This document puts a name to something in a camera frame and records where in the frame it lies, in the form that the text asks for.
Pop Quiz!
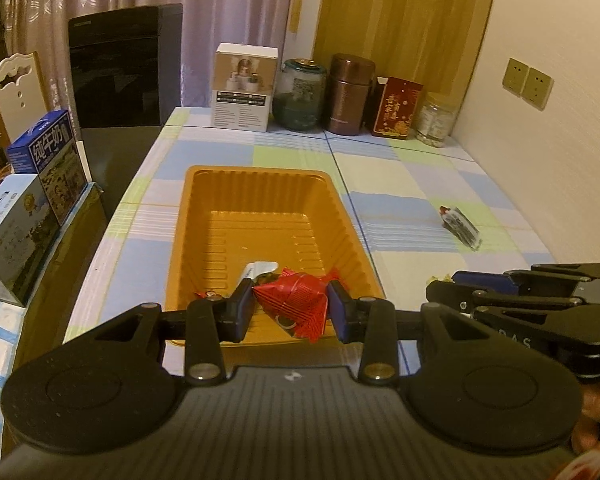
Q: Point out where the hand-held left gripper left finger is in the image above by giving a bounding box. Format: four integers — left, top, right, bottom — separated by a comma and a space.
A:
80, 279, 256, 387

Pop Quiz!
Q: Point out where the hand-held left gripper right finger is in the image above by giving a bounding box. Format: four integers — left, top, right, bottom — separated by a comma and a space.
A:
327, 279, 486, 387

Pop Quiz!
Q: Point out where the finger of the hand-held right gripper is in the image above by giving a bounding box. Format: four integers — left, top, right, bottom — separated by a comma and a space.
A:
451, 269, 593, 297
425, 280, 578, 317

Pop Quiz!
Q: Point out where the large red pyramid snack packet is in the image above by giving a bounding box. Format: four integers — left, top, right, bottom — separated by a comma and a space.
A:
251, 269, 342, 345

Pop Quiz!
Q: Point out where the white candy wrapper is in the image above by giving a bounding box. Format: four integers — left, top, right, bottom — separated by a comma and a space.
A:
237, 260, 280, 288

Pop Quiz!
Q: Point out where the orange plastic tray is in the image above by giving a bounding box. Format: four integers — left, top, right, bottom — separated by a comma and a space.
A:
164, 165, 386, 346

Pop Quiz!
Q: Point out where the person's right hand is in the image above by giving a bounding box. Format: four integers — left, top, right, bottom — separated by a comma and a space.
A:
570, 385, 600, 453

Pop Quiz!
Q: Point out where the clear snack packet black print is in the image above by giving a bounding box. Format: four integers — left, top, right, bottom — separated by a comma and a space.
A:
439, 205, 482, 252

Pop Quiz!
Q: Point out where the checkered tablecloth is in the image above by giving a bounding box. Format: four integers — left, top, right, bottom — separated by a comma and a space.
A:
62, 106, 600, 376

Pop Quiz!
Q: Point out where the clear glass jar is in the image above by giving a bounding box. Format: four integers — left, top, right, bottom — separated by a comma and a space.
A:
414, 91, 458, 148

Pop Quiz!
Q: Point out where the red gift box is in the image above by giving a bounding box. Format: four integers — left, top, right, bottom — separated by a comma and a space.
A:
371, 76, 424, 140

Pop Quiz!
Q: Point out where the white cardboard box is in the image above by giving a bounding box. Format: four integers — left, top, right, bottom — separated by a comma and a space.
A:
211, 43, 279, 132

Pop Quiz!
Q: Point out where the glass jar with dark lid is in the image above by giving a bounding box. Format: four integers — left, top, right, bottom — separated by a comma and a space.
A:
272, 58, 328, 132

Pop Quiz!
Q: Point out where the brown metal canister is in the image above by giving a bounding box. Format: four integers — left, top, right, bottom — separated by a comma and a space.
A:
324, 53, 377, 137

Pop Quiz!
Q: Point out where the grey blue printed box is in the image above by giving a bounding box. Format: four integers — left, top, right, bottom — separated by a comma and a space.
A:
0, 174, 61, 308

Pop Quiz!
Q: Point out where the blue milk carton box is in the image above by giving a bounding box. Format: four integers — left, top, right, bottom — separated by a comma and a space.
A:
6, 109, 92, 226

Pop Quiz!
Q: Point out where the black appliance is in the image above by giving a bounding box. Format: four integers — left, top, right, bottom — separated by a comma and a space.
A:
68, 3, 184, 129

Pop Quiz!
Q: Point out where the wooden cabinet panel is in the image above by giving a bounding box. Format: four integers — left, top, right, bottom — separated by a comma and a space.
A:
312, 0, 501, 136

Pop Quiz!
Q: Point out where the white carved chair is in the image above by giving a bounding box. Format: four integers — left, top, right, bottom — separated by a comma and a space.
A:
0, 51, 48, 148

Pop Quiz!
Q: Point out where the gold wall socket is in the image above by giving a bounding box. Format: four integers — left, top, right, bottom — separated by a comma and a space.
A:
502, 57, 530, 96
522, 67, 553, 110

